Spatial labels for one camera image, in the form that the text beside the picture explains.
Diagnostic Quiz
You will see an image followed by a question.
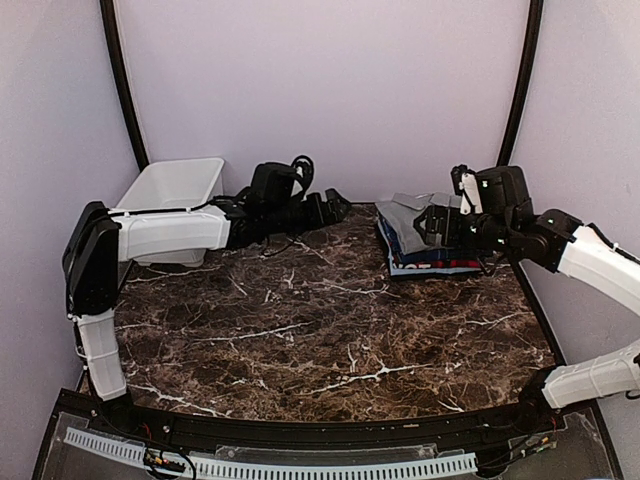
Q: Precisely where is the right black frame post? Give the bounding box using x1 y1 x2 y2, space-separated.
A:
496 0 544 167

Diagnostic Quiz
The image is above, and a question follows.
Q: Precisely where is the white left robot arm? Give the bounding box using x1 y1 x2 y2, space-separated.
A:
62 155 351 436

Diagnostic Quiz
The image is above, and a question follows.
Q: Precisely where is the black front rail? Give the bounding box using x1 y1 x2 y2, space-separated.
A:
59 387 596 454

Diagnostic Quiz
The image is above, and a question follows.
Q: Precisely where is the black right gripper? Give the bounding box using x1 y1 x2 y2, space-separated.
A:
415 203 516 253

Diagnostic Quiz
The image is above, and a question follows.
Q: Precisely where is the white slotted cable duct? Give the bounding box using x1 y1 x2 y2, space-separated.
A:
64 427 477 479

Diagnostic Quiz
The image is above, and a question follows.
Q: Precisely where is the light blue shirt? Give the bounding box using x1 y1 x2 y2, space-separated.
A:
388 260 481 278

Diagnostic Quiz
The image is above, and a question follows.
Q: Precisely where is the white plastic bin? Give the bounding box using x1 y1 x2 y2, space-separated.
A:
115 157 226 267

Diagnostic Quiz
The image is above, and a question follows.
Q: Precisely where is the black red shirt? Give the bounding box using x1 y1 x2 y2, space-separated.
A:
388 255 481 275

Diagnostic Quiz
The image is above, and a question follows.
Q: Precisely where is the grey long sleeve shirt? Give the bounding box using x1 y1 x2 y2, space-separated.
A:
375 193 461 254

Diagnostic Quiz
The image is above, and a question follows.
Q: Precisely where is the blue plaid shirt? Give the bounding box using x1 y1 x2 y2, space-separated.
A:
377 216 448 264

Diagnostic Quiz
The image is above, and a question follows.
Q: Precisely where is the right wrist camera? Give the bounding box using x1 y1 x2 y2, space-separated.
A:
451 164 483 215

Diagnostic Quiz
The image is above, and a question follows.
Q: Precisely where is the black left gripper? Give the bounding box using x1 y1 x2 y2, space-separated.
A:
267 188 352 236

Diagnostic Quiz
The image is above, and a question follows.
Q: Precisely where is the black frame post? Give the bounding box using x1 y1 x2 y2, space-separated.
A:
496 0 544 167
98 0 150 172

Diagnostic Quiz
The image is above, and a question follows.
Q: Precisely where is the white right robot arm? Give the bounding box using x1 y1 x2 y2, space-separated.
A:
413 165 639 434

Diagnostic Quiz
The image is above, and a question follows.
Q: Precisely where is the left black frame post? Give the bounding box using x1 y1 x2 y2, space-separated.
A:
98 0 150 172

